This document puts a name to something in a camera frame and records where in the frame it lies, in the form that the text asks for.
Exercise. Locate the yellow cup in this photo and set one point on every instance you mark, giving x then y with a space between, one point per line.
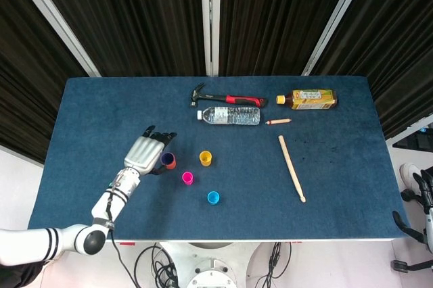
205 158

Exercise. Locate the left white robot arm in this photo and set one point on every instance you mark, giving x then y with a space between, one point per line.
30 245

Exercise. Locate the white frame post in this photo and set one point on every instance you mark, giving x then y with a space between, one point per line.
54 21
210 17
338 21

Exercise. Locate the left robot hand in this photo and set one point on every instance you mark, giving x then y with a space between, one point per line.
143 154

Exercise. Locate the blue table cloth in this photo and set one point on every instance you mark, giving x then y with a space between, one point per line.
236 173

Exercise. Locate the black red claw hammer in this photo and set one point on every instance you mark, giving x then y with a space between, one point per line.
236 99

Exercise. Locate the red floor tape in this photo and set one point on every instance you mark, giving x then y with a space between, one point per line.
126 243

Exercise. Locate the pink cup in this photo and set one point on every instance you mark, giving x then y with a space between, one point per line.
187 178

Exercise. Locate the yellow label tea bottle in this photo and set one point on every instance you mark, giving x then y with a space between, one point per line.
311 99

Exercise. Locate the long wooden drumstick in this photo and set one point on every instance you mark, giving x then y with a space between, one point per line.
291 168

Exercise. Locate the black pleated curtain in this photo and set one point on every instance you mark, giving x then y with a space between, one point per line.
23 75
399 48
277 17
135 17

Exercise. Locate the large orange cup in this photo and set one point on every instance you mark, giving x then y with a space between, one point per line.
172 165

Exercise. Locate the clear water bottle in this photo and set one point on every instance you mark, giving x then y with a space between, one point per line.
230 115

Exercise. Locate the black trouser leg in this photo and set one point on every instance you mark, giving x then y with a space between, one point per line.
17 278

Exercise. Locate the dark blue cup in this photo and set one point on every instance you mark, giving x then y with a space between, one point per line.
168 157

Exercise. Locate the light blue cup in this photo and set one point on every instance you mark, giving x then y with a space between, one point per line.
213 198

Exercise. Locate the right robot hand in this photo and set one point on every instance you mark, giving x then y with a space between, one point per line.
429 200

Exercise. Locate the white shoe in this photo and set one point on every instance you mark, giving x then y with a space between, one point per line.
409 173

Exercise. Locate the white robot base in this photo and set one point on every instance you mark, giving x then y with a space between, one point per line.
209 267

